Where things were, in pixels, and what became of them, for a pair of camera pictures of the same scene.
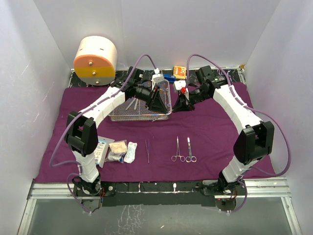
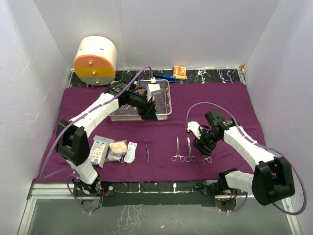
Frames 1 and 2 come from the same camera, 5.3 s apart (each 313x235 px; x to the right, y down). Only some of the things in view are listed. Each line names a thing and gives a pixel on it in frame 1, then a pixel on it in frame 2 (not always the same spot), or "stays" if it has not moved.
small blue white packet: (115, 156) stays
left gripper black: (157, 104) -> (149, 113)
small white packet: (129, 156) stays
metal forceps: (170, 112) -> (202, 162)
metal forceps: (174, 158) stays
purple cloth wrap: (192, 145) stays
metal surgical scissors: (190, 158) stays
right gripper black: (184, 104) -> (200, 144)
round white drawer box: (95, 60) stays
